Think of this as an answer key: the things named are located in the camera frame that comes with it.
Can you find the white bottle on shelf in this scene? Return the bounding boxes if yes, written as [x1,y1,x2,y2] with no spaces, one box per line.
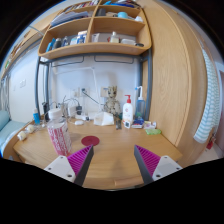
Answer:
[110,31,119,43]

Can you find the wooden wardrobe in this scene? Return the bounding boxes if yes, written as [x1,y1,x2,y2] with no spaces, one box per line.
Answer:
[140,0,207,166]

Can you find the small colourful box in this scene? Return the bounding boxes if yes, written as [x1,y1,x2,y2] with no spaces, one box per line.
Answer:
[144,121,157,129]

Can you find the white pump bottle red cap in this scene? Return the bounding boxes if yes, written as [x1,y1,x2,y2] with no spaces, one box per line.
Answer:
[122,95,133,123]

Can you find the blue bottle on shelf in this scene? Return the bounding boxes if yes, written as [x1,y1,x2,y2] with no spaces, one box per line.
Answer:
[46,38,56,52]

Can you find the teal cup on shelf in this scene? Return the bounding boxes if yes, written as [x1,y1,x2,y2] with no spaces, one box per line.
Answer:
[117,12,128,19]

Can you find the wooden Groot figurine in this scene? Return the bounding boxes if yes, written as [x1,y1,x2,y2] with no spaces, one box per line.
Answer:
[104,86,121,116]

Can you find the dark red round coaster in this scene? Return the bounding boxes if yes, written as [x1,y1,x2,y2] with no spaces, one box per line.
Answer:
[81,136,100,146]

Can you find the striped hanging towel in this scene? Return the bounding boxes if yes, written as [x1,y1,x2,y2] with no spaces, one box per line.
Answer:
[194,50,220,143]

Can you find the white computer mouse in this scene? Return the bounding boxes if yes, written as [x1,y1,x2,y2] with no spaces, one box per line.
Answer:
[74,120,84,126]

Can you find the white power adapter with cables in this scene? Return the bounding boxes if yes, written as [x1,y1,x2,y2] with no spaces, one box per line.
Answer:
[60,97,82,118]

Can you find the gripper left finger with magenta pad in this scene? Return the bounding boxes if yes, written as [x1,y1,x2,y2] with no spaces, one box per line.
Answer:
[45,145,94,186]

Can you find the wooden desk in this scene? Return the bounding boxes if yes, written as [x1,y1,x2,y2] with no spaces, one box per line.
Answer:
[3,121,182,190]

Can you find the wooden wall shelf unit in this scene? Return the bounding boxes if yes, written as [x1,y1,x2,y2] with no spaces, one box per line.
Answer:
[38,0,152,59]

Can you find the white tape roll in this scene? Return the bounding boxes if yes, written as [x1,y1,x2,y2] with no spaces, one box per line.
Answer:
[17,131,27,141]
[26,125,35,133]

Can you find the green sponge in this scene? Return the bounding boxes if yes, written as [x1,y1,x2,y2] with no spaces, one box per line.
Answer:
[145,129,161,135]

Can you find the small blue bottle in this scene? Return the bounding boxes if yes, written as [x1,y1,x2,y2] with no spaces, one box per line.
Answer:
[33,108,40,125]

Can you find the clear spray bottle blue liquid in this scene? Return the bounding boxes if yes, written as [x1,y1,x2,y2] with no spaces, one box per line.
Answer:
[135,86,145,119]

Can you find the white folded tissue pack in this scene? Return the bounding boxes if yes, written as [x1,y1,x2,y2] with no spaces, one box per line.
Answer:
[94,112,114,126]

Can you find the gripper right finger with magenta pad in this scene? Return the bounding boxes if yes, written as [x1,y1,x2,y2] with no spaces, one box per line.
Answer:
[134,145,182,185]

